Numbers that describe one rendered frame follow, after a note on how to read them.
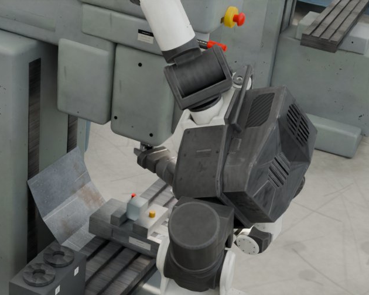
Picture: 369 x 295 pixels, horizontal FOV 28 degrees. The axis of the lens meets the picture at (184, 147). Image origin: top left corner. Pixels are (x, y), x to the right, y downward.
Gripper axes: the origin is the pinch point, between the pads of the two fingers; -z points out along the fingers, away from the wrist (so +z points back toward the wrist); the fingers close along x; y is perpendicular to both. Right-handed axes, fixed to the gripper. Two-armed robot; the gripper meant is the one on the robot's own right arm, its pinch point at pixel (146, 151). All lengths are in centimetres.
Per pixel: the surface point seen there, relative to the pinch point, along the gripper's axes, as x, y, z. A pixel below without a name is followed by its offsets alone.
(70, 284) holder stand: 44, 20, 26
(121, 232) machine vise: 10.0, 27.4, 2.9
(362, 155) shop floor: -279, 122, -97
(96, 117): 16.3, -13.5, -6.3
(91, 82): 17.5, -25.1, -8.8
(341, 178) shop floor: -239, 122, -83
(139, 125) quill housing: 8.5, -14.4, 5.7
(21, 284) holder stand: 59, 14, 24
